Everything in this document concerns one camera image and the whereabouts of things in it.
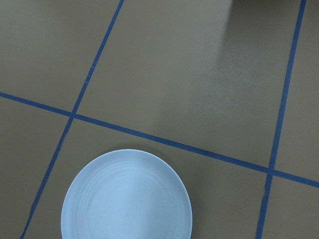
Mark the blue plate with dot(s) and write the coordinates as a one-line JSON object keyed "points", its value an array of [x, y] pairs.
{"points": [[126, 194]]}

